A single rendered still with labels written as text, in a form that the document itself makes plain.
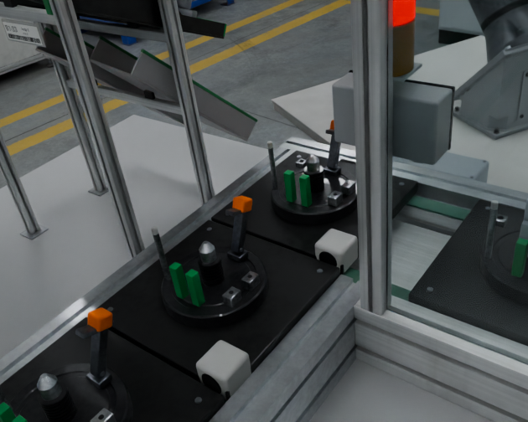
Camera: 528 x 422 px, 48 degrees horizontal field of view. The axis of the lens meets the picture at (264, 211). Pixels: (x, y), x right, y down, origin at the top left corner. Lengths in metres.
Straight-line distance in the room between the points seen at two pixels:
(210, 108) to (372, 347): 0.48
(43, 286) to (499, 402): 0.73
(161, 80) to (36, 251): 0.43
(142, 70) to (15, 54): 4.07
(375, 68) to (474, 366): 0.36
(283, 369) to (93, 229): 0.60
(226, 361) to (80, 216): 0.64
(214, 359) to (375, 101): 0.33
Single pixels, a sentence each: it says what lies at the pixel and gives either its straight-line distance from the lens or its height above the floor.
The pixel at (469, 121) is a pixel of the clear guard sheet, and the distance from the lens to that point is 0.57.
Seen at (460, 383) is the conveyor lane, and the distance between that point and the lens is 0.76.
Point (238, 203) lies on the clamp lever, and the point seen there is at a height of 1.07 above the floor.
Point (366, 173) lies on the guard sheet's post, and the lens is 0.63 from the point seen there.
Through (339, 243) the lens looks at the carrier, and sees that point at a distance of 0.81.
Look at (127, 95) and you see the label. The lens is 1.06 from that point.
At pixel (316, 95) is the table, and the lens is 1.56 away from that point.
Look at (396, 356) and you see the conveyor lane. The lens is 0.78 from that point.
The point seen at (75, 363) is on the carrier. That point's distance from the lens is 0.76.
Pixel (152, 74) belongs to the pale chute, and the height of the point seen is 1.18.
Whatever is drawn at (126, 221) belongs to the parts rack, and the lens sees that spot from 0.91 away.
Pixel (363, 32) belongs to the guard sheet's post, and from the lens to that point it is 0.57.
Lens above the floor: 1.49
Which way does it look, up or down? 34 degrees down
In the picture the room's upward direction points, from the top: 8 degrees counter-clockwise
